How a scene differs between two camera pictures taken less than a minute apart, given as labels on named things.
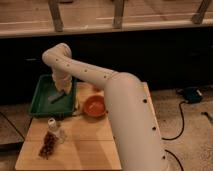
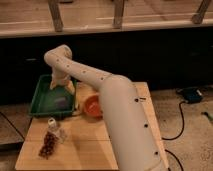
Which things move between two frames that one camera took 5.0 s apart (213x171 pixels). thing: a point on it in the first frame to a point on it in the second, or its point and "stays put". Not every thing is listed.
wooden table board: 90,142 stays put
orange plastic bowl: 94,106 stays put
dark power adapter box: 191,94 stays put
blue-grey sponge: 55,96 to 60,101
